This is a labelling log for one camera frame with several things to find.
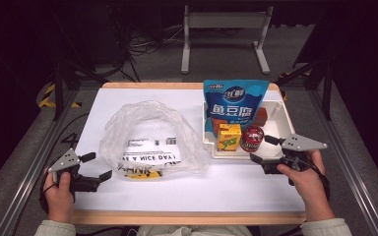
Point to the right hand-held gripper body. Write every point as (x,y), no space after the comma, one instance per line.
(302,144)

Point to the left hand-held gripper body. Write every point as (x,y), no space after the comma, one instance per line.
(65,160)

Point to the white plastic bin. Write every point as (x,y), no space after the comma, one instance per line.
(275,128)

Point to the red can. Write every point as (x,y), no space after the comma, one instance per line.
(252,139)

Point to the orange-brown box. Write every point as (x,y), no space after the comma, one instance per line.
(261,117)

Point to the yellow drink carton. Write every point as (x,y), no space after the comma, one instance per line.
(229,139)

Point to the blue snack pouch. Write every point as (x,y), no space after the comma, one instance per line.
(233,105)

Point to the clear plastic bag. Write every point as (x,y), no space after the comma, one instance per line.
(190,147)

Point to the person's left hand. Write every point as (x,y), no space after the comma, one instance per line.
(60,203)

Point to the person's right hand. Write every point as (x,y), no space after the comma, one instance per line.
(311,190)

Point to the yellow-black hazard tape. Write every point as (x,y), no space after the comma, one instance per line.
(47,96)

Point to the white table mat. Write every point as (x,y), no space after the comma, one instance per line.
(193,193)

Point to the person's light clothing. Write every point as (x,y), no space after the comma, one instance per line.
(190,231)

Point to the white metal stand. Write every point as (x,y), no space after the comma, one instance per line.
(226,19)

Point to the aluminium floor rail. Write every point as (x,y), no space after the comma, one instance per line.
(29,177)
(351,177)

